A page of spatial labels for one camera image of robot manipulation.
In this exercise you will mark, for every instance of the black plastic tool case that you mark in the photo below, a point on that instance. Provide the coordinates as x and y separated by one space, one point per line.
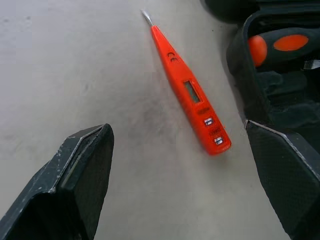
287 110

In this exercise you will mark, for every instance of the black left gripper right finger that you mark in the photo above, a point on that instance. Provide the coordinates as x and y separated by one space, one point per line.
290 180

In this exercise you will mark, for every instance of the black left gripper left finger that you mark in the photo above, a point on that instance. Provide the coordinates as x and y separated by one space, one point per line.
75 180

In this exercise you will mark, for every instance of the orange voltage tester pen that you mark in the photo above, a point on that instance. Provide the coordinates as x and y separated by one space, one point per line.
185 82

